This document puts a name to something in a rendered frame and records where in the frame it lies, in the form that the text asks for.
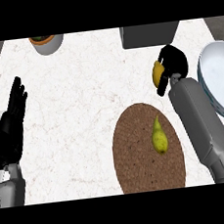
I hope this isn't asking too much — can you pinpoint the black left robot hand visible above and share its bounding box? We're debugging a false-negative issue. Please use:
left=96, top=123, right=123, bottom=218
left=0, top=74, right=37, bottom=171

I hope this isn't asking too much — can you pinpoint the yellow lemon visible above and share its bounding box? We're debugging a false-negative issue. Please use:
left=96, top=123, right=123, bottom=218
left=150, top=59, right=168, bottom=90

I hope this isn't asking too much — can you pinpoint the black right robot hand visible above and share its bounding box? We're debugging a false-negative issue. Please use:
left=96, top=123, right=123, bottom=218
left=151, top=42, right=193, bottom=98

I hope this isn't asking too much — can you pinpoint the yellow-green pear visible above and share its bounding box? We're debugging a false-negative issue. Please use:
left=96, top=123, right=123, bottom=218
left=149, top=113, right=171, bottom=157

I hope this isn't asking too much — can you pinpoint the dark grey box appliance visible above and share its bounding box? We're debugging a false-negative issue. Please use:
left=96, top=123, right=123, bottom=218
left=118, top=20, right=183, bottom=51

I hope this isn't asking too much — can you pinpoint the white bowl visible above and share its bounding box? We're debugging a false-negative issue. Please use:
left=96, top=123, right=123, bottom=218
left=193, top=39, right=224, bottom=128

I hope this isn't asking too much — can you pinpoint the brown oval placemat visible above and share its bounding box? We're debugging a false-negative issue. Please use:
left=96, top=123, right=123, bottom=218
left=107, top=98, right=189, bottom=196

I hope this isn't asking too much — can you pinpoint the white plant pot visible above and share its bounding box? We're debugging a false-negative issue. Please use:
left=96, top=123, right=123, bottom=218
left=27, top=33, right=67, bottom=58

